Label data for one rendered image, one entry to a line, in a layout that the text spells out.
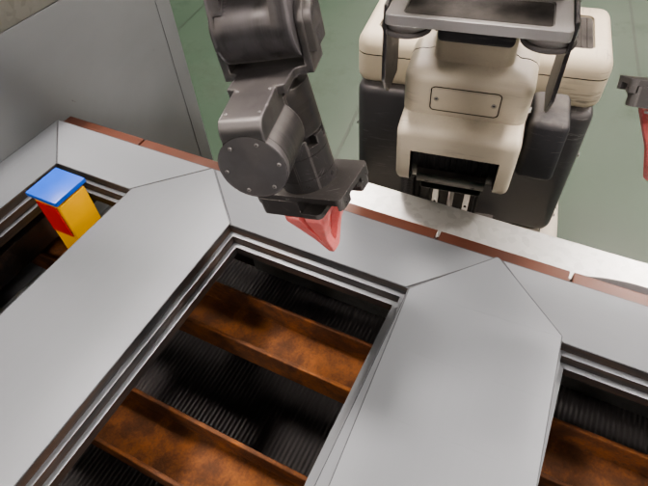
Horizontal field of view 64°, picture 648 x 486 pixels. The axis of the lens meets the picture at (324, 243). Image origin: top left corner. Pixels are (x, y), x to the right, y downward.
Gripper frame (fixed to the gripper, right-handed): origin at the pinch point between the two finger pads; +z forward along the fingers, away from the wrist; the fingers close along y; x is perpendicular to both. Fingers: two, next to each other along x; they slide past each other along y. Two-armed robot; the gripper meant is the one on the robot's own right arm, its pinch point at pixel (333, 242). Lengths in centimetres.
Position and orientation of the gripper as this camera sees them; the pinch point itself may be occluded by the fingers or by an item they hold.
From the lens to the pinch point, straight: 57.9
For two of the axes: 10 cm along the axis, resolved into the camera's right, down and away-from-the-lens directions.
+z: 2.7, 7.2, 6.4
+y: 8.6, 1.3, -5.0
